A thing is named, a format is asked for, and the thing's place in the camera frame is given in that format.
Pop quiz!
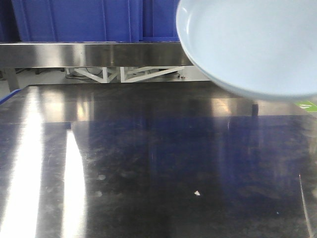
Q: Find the light blue plate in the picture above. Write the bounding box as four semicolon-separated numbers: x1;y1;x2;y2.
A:
176;0;317;101

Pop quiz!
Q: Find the blue crate middle on shelf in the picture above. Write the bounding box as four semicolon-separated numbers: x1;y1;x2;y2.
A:
142;0;179;42

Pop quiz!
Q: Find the blue crate on shelf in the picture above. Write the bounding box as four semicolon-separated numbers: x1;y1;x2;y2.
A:
12;0;143;43
142;0;179;42

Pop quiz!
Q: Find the blue crate left on shelf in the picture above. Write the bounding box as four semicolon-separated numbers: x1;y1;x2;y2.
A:
12;0;143;43

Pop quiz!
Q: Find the blue crate beside table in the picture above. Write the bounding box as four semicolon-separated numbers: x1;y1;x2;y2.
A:
0;89;21;104

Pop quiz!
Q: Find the white metal frame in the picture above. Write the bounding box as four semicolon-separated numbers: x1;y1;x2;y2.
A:
66;66;185;83

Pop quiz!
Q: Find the stainless steel shelf rail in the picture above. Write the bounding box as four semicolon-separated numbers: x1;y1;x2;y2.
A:
0;42;192;68

